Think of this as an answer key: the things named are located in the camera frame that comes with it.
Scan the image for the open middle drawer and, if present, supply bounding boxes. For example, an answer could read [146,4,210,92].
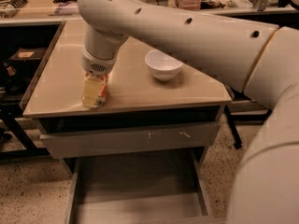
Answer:
[65,148,225,224]

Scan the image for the closed top drawer front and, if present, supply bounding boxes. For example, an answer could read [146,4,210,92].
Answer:
[40,121,220,159]

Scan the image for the red coke can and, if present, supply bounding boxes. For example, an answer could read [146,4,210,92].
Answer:
[85,72,110,110]

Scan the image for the white ceramic bowl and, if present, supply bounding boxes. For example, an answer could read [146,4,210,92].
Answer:
[145,49,183,81]

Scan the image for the black box with label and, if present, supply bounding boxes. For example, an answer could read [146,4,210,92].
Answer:
[9,48,47,63]

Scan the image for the grey drawer cabinet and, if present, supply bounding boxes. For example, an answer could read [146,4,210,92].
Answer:
[20,16,235,224]

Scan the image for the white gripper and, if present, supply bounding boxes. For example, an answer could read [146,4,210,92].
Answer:
[80,47,120,110]

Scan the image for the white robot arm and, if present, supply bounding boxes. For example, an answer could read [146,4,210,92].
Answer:
[78,0,299,224]

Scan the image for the black coiled tool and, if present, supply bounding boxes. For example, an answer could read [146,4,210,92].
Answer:
[0,0,28,18]

